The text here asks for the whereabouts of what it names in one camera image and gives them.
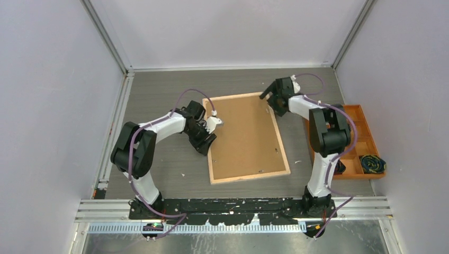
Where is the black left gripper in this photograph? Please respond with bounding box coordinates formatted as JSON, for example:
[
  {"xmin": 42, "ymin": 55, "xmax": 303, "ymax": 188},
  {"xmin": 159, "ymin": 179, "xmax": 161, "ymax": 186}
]
[{"xmin": 185, "ymin": 123, "xmax": 217, "ymax": 156}]

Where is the brown fibreboard backing board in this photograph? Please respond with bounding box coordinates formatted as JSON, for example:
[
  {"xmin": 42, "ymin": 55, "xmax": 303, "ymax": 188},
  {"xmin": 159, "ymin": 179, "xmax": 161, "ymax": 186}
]
[{"xmin": 208, "ymin": 95, "xmax": 286, "ymax": 180}]

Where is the light wooden picture frame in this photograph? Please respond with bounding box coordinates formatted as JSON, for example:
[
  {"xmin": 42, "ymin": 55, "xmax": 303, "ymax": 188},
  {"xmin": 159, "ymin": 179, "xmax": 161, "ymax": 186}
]
[{"xmin": 202, "ymin": 92, "xmax": 291, "ymax": 185}]

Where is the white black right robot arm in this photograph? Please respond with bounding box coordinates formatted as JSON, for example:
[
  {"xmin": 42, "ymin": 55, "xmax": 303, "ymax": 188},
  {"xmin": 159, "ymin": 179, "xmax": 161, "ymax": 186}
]
[{"xmin": 260, "ymin": 76, "xmax": 355, "ymax": 217}]

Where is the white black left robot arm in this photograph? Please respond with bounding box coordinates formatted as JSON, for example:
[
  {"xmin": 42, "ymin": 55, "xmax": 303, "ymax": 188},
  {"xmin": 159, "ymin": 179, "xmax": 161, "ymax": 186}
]
[{"xmin": 110, "ymin": 101, "xmax": 223, "ymax": 219}]

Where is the black coiled roll lower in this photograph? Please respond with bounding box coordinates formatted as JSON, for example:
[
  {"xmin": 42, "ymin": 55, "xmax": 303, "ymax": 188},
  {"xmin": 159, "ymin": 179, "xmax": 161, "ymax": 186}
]
[{"xmin": 334, "ymin": 160, "xmax": 346, "ymax": 175}]

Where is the orange compartment tray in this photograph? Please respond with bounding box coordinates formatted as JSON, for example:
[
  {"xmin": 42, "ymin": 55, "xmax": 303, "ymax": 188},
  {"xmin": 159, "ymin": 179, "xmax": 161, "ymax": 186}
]
[{"xmin": 303, "ymin": 104, "xmax": 387, "ymax": 180}]

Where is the black yellow coiled roll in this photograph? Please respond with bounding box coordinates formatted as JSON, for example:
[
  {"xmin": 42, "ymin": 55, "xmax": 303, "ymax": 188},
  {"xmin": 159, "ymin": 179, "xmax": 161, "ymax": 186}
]
[{"xmin": 359, "ymin": 155, "xmax": 386, "ymax": 174}]

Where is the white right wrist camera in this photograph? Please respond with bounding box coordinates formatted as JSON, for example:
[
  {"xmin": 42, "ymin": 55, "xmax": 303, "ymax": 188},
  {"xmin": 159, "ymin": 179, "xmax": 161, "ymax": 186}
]
[{"xmin": 290, "ymin": 75, "xmax": 301, "ymax": 94}]

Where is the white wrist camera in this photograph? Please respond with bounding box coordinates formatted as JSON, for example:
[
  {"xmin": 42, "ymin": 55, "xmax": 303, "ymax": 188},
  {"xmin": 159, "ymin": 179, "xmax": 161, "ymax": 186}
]
[
  {"xmin": 290, "ymin": 75, "xmax": 301, "ymax": 94},
  {"xmin": 205, "ymin": 116, "xmax": 223, "ymax": 133}
]

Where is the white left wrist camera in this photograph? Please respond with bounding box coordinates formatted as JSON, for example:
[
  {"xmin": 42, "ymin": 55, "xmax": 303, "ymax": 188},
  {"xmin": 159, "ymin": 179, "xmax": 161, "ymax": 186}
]
[{"xmin": 205, "ymin": 116, "xmax": 223, "ymax": 133}]

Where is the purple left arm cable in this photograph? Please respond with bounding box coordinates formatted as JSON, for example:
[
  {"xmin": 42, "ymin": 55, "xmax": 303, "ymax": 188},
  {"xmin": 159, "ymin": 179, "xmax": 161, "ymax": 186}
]
[{"xmin": 128, "ymin": 88, "xmax": 218, "ymax": 240}]

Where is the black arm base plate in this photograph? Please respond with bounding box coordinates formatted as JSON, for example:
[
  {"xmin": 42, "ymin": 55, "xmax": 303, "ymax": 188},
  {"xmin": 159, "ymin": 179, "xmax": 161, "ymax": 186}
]
[{"xmin": 128, "ymin": 197, "xmax": 336, "ymax": 226}]

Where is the aluminium front rail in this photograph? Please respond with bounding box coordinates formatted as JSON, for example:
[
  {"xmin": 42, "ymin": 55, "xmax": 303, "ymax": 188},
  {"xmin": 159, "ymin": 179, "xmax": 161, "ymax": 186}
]
[{"xmin": 75, "ymin": 196, "xmax": 393, "ymax": 234}]

